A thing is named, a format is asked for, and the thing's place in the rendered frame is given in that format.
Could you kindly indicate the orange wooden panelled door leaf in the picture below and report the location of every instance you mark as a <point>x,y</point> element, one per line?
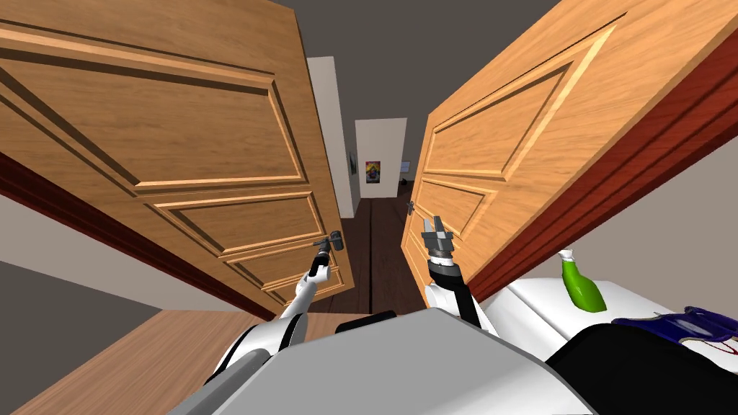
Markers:
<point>519,144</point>

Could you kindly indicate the green spray bottle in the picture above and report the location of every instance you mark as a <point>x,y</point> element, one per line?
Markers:
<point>582,285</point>

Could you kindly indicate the dark framed wall picture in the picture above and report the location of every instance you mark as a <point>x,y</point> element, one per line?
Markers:
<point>352,163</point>

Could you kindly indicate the colourful wall poster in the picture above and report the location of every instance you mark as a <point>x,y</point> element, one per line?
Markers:
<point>373,172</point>

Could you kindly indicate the dark blue glossy object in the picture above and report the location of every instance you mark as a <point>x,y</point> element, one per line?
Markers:
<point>680,325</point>

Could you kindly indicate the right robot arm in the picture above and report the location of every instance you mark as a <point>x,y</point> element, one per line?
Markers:
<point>452,288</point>

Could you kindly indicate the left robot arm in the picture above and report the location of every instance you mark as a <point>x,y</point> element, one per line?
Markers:
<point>300,300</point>

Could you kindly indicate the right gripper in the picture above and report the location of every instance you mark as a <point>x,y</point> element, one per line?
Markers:
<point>439,245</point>

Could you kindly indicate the light wooden panelled door leaf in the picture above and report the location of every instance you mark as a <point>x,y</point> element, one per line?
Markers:
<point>190,150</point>

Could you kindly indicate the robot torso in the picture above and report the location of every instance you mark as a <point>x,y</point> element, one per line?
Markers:
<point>403,369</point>

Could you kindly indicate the small pale blue wall picture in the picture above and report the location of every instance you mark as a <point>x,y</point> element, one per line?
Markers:
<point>405,167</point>

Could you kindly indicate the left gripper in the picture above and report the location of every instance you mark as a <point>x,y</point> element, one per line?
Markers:
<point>323,248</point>

